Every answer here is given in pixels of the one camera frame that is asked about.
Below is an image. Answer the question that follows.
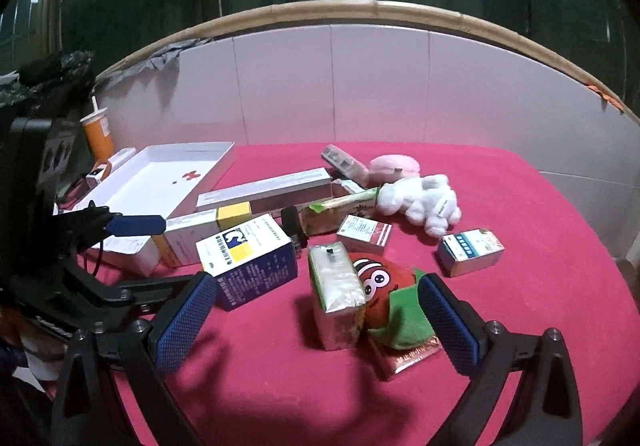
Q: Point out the white orange power strip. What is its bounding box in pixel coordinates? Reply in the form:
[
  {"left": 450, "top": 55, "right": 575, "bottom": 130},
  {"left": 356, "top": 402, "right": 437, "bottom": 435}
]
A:
[{"left": 97, "top": 147, "right": 137, "bottom": 177}]

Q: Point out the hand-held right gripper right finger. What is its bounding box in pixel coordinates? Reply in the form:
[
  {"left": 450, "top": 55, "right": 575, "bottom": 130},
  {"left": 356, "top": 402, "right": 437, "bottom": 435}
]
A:
[{"left": 416, "top": 273, "right": 585, "bottom": 446}]

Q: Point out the white plush toy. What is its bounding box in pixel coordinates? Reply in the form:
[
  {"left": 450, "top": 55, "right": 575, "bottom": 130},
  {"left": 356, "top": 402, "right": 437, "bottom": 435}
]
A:
[{"left": 376, "top": 173, "right": 462, "bottom": 238}]

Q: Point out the black plastic bag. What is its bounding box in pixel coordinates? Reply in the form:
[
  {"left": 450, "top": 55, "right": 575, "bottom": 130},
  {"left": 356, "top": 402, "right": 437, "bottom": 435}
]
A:
[{"left": 0, "top": 49, "right": 96, "bottom": 107}]

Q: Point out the red green plush toy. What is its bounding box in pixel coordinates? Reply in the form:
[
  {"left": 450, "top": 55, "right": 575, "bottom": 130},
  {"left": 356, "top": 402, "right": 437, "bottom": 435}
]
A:
[{"left": 347, "top": 253, "right": 438, "bottom": 349}]

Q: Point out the blue white medicine box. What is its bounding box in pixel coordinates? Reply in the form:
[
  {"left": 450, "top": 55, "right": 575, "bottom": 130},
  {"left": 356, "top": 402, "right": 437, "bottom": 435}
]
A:
[{"left": 196, "top": 213, "right": 299, "bottom": 312}]

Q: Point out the green white tissue pack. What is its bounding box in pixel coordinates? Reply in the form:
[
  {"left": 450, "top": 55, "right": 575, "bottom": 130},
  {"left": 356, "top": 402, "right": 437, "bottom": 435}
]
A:
[{"left": 307, "top": 243, "right": 367, "bottom": 352}]

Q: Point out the red white small box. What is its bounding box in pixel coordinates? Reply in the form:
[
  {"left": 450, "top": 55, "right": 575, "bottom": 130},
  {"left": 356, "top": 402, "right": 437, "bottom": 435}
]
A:
[{"left": 336, "top": 215, "right": 392, "bottom": 247}]

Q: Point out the orange cloth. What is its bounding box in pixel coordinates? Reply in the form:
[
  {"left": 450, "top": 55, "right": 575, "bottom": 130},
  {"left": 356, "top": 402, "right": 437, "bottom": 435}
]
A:
[{"left": 585, "top": 84, "right": 623, "bottom": 114}]

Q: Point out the bamboo rail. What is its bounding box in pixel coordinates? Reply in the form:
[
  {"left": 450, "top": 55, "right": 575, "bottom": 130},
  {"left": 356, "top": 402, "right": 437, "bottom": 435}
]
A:
[{"left": 95, "top": 0, "right": 626, "bottom": 112}]

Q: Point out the shiny red packet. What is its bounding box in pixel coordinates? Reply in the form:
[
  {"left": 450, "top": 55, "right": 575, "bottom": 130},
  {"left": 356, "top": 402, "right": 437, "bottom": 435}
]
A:
[{"left": 367, "top": 333, "right": 443, "bottom": 381}]

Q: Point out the small blue white box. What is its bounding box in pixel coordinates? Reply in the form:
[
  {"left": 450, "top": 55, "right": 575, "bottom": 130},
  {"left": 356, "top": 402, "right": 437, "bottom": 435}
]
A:
[{"left": 437, "top": 227, "right": 505, "bottom": 278}]

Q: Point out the long silver box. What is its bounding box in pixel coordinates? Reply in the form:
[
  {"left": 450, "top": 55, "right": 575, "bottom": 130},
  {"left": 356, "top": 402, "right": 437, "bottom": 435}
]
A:
[{"left": 196, "top": 167, "right": 333, "bottom": 213}]

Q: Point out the white cardboard tray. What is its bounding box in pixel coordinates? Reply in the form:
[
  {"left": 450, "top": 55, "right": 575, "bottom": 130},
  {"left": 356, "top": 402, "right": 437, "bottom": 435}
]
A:
[{"left": 75, "top": 141, "right": 236, "bottom": 277}]

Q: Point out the pink plush toy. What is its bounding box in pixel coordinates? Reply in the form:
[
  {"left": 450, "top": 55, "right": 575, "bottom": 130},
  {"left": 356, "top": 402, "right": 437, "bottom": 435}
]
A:
[{"left": 364, "top": 153, "right": 423, "bottom": 188}]

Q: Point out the yellow white medicine box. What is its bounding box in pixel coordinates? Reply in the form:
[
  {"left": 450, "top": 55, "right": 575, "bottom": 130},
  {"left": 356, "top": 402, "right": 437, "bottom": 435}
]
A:
[{"left": 152, "top": 202, "right": 253, "bottom": 268}]

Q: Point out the grey cloth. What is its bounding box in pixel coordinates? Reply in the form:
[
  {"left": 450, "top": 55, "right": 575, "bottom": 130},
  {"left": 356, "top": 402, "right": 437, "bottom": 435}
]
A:
[{"left": 97, "top": 37, "right": 216, "bottom": 87}]

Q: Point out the black rectangular case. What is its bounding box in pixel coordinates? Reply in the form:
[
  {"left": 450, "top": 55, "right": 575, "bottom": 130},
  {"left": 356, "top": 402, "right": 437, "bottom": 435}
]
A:
[{"left": 281, "top": 206, "right": 308, "bottom": 254}]

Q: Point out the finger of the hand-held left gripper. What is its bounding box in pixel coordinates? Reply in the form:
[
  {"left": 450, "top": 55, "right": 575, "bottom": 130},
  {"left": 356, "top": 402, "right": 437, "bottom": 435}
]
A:
[
  {"left": 75, "top": 269, "right": 201, "bottom": 322},
  {"left": 55, "top": 206, "right": 167, "bottom": 252}
]

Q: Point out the red tablecloth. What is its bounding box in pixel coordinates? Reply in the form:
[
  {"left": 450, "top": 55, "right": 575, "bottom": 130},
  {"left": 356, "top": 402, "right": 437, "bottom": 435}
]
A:
[{"left": 45, "top": 141, "right": 640, "bottom": 446}]

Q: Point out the orange cup with straw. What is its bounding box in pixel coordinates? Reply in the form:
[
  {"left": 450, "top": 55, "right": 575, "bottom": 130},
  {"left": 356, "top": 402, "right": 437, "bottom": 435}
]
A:
[{"left": 80, "top": 95, "right": 115, "bottom": 162}]

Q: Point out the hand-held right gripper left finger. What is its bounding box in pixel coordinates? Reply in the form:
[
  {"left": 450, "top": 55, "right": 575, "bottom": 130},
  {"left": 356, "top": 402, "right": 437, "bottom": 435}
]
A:
[{"left": 50, "top": 270, "right": 218, "bottom": 446}]

